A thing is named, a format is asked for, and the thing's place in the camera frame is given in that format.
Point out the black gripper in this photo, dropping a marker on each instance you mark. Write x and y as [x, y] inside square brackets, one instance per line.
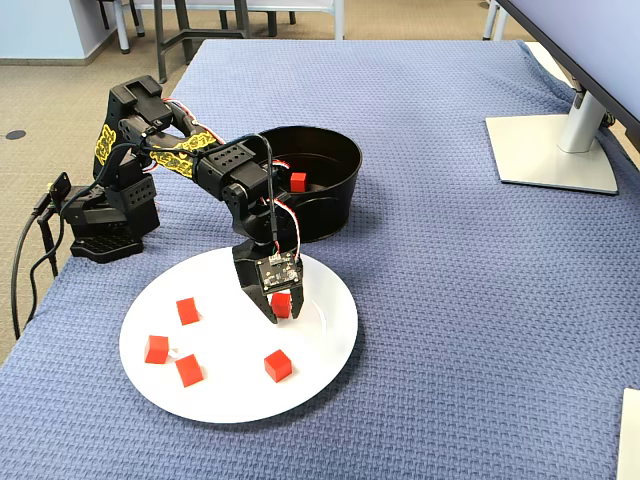
[246, 278]

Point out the small red cube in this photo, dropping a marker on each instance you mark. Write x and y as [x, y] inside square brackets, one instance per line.
[277, 366]
[298, 181]
[189, 370]
[187, 311]
[156, 349]
[281, 305]

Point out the round white plate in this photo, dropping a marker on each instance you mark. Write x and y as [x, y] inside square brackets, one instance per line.
[235, 380]

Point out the black metal bucket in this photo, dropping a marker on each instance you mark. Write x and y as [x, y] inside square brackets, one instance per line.
[330, 210]

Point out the blue woven table cloth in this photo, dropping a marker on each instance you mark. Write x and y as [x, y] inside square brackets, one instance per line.
[450, 300]

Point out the black chair leg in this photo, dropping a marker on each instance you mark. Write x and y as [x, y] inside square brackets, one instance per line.
[103, 15]
[136, 20]
[272, 24]
[291, 17]

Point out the silver monitor stand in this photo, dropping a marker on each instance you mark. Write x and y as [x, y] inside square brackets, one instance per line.
[540, 150]

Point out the black round floor disc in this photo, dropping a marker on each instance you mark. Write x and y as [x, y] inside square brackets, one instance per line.
[15, 134]

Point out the white table leg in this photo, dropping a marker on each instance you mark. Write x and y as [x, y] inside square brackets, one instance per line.
[490, 20]
[501, 25]

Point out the white paper sheet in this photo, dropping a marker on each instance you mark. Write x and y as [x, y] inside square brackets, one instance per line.
[631, 435]

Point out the flat computer monitor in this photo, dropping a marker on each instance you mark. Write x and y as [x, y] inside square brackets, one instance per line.
[600, 40]

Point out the small wrist camera board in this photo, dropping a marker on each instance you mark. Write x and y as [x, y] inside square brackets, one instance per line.
[280, 274]

